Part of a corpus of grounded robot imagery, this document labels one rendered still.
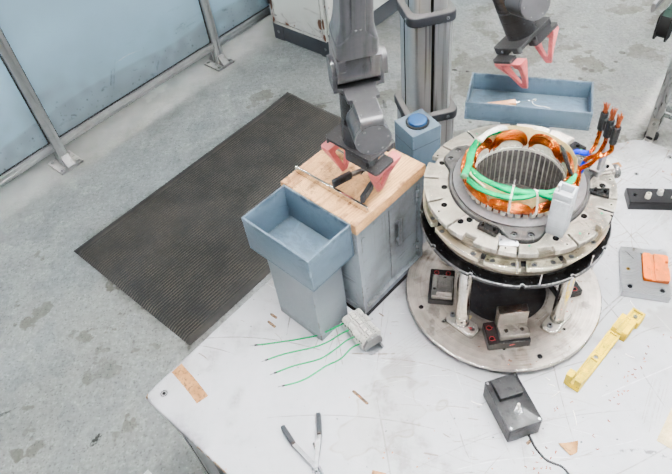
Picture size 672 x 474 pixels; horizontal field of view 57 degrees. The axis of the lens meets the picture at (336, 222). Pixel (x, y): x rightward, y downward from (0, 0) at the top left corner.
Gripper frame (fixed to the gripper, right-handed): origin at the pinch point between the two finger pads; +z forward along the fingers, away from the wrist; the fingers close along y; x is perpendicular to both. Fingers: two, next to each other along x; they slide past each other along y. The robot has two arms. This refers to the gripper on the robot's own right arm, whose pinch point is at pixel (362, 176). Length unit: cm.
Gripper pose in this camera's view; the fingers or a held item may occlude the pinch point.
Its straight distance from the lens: 112.1
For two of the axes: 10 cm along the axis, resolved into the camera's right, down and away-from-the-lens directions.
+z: 0.7, 6.4, 7.6
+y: 7.5, 4.7, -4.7
